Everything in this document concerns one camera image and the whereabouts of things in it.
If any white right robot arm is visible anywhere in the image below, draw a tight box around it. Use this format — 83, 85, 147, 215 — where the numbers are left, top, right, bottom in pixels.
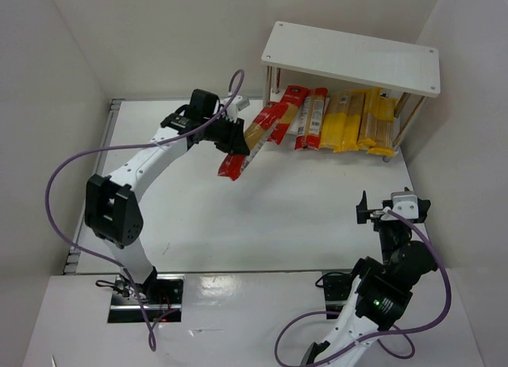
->
301, 187, 438, 365

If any red white-backed spaghetti bag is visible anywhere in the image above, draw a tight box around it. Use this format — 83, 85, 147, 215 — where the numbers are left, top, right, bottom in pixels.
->
294, 87, 328, 150

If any yellow spaghetti bag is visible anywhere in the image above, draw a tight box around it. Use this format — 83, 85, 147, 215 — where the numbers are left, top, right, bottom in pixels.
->
333, 89, 367, 153
367, 97, 397, 157
357, 87, 382, 150
319, 90, 352, 153

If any white two-tier shelf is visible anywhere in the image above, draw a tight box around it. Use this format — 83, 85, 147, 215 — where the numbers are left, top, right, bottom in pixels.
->
261, 21, 441, 152

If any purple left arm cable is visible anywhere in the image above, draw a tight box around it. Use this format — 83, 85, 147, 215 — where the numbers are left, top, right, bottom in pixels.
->
44, 68, 246, 351

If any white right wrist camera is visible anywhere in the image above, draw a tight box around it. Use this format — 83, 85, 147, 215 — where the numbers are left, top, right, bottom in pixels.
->
380, 190, 420, 222

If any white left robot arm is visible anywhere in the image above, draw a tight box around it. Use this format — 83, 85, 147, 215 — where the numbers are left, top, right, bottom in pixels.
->
85, 89, 250, 301

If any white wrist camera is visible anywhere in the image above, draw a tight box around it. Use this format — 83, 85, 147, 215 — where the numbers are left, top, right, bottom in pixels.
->
221, 95, 250, 122
380, 190, 420, 222

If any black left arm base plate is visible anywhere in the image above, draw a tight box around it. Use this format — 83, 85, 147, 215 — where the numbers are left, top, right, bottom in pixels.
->
96, 275, 184, 324

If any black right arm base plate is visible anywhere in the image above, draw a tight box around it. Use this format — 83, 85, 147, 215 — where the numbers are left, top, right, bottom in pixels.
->
314, 271, 352, 320

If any red spaghetti bag on shelf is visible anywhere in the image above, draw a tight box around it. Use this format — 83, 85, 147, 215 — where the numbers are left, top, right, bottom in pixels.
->
268, 85, 310, 145

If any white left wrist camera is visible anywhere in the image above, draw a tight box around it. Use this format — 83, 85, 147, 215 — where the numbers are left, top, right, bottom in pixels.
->
221, 95, 250, 122

